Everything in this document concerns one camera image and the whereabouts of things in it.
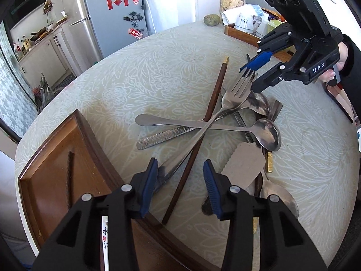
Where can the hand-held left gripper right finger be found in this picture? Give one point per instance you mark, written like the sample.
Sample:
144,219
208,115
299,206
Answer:
211,192

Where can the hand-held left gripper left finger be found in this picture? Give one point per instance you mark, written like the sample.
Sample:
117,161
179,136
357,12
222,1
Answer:
148,187

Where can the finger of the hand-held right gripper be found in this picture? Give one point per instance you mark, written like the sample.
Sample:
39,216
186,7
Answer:
258,60
270,79

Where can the beige serrated utensil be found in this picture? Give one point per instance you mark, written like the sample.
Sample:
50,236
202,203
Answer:
242,163

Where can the dark wooden chopstick gold tip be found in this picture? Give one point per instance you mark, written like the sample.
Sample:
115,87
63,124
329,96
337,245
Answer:
269,162
69,175
217,90

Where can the steel fork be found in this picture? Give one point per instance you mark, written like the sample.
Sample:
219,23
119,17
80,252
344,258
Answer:
197,141

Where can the large steel spoon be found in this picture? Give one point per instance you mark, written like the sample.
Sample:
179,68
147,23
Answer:
279,200

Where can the brown wooden tray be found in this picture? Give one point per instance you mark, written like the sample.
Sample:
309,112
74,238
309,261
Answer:
48,175

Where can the person's right forearm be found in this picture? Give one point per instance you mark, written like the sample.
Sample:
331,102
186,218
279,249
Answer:
352,62

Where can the person's right hand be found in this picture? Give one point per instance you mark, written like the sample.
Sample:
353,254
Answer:
329,76

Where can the wooden tea tray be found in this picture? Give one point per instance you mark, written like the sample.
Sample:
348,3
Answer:
239,35

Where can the green cup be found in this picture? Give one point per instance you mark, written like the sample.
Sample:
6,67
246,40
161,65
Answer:
275,26

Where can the green round stone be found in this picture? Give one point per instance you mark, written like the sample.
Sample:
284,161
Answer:
211,20

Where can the clear food jar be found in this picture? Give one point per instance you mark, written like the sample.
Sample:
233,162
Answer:
232,0

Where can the white printed ceramic spoon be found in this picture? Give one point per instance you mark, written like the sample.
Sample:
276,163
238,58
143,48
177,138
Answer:
105,240

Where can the wooden board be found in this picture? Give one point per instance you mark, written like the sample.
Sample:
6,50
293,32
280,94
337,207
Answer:
341,98

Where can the floral patterned tablecloth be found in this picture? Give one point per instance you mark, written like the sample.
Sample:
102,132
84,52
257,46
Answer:
169,70

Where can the red oval fridge magnet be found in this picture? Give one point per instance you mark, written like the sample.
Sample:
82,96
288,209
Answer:
136,33

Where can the plastic bags on floor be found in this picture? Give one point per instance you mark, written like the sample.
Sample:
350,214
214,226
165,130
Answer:
43,90

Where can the silver refrigerator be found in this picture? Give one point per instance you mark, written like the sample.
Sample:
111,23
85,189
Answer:
112,34

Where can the white kitchen counter cabinet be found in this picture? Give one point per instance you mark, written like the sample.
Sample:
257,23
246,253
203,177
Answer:
48,56

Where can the patterned sliding door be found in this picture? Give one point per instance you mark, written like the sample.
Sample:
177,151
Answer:
14,90

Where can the black wok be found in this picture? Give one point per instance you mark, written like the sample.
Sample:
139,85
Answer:
38,32

